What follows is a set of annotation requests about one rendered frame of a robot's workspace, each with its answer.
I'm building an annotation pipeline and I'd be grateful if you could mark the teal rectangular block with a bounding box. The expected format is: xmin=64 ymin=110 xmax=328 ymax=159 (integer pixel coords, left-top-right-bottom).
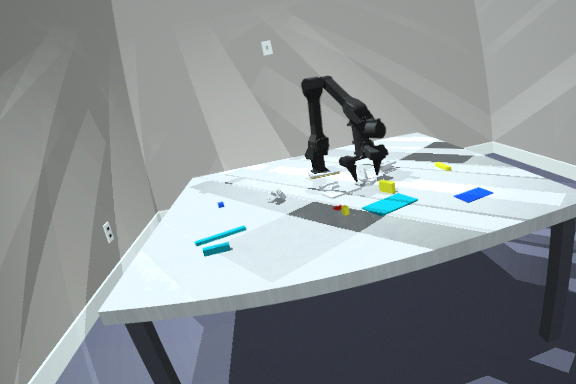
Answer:
xmin=203 ymin=242 xmax=231 ymax=257

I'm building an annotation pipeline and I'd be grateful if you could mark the blue flat rectangular pad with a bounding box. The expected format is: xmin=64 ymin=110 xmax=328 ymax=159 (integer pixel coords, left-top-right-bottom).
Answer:
xmin=454 ymin=187 xmax=493 ymax=203

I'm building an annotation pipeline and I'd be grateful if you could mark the cyan flat plate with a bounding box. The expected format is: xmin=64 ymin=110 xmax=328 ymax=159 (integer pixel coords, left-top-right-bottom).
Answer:
xmin=361 ymin=193 xmax=418 ymax=216

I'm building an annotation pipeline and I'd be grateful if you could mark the cyan long thin bar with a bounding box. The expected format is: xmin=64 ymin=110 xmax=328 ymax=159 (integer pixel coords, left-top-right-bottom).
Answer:
xmin=194 ymin=226 xmax=247 ymax=246

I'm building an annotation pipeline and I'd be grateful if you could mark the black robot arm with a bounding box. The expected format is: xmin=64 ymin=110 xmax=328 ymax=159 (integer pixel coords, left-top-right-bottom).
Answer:
xmin=301 ymin=75 xmax=386 ymax=174

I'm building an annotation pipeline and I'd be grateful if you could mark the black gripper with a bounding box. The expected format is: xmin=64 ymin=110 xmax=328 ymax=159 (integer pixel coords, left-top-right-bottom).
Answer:
xmin=339 ymin=138 xmax=389 ymax=183

